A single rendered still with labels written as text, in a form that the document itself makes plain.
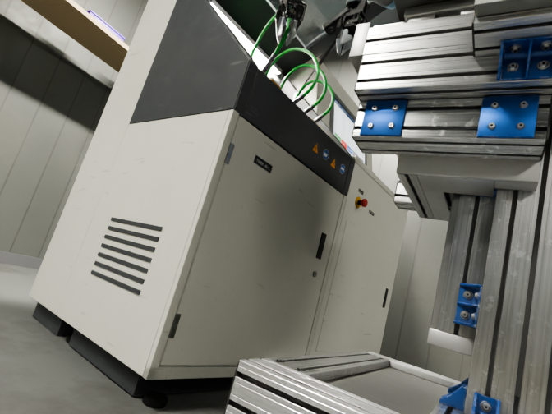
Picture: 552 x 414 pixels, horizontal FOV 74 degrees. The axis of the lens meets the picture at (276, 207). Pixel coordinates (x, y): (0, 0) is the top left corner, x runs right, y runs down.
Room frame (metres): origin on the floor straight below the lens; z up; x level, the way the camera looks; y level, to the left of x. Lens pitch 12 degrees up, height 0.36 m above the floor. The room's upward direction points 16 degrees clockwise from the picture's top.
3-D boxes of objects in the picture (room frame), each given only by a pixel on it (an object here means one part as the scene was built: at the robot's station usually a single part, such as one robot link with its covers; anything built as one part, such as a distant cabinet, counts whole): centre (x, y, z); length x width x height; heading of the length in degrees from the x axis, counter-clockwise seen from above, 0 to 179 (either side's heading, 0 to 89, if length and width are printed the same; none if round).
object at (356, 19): (1.16, -0.09, 1.37); 0.09 x 0.08 x 0.12; 49
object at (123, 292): (1.39, 0.17, 0.39); 0.70 x 0.58 x 0.79; 139
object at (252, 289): (1.20, -0.04, 0.44); 0.65 x 0.02 x 0.68; 139
